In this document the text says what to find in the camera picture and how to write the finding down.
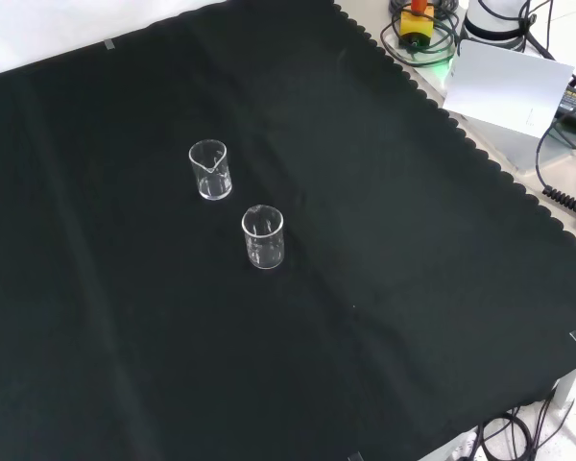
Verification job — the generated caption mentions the clear glass beaker with spout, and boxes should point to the clear glass beaker with spout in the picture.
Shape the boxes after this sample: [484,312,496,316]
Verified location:
[187,138,233,202]

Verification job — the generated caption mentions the black bench cloth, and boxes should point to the black bench cloth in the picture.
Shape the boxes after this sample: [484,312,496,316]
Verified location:
[0,0,576,461]

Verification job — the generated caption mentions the yellow stop button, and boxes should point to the yellow stop button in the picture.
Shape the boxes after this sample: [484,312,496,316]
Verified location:
[396,0,436,52]

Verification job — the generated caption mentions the pale board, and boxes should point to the pale board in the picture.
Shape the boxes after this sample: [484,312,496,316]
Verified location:
[442,37,576,140]

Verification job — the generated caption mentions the black floor cables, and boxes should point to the black floor cables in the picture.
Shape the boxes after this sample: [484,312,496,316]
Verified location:
[469,388,576,461]

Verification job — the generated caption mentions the grey metal table bracket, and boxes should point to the grey metal table bracket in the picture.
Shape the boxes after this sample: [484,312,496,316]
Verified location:
[551,357,576,419]

